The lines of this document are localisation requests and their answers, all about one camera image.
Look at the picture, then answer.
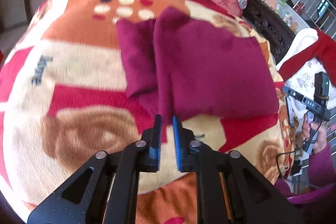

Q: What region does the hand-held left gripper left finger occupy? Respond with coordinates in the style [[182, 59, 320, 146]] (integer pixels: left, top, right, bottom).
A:
[[27, 114, 162, 224]]

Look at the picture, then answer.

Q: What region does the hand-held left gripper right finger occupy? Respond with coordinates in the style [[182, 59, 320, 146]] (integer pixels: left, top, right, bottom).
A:
[[172, 116, 305, 224]]

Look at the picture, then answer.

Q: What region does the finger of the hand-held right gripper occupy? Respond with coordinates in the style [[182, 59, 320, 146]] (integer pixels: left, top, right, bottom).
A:
[[286, 95, 296, 132]]

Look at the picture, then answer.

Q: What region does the maroon fleece garment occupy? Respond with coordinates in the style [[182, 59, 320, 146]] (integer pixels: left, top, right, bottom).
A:
[[115, 6, 280, 125]]

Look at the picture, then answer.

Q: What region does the person's right forearm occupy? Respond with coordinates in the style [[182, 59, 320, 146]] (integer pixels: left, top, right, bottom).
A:
[[274, 143, 336, 211]]

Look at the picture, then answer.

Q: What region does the person's right hand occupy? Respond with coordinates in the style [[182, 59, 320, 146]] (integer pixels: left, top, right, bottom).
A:
[[301, 112, 328, 154]]

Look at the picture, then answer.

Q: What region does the white printed cloth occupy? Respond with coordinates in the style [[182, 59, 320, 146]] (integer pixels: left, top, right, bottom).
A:
[[275, 27, 336, 115]]

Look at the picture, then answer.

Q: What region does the red cloth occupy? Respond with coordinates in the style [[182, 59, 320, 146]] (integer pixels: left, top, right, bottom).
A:
[[278, 28, 336, 84]]

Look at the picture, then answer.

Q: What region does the dark carved wooden headboard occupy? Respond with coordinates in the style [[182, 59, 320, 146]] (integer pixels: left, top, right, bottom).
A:
[[242, 0, 298, 65]]

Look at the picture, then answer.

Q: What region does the metal railing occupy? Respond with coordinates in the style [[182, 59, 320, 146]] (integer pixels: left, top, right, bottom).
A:
[[293, 0, 336, 39]]

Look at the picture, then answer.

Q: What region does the printed fleece blanket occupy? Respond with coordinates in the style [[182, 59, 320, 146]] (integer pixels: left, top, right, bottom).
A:
[[0, 0, 297, 224]]

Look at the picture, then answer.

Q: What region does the black cable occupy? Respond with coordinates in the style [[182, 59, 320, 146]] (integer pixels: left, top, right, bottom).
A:
[[276, 122, 324, 178]]

